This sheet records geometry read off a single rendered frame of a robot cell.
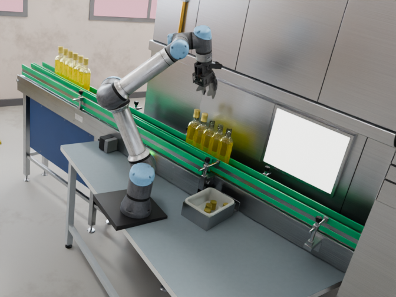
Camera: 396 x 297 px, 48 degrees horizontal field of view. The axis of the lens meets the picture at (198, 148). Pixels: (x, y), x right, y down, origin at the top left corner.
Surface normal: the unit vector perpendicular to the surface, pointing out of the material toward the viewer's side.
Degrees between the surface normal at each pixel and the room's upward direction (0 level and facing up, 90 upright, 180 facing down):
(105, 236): 0
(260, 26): 90
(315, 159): 90
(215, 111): 90
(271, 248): 0
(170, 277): 0
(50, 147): 90
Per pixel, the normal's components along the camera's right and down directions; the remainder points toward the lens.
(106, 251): 0.17, -0.89
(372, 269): -0.63, 0.24
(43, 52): 0.55, 0.44
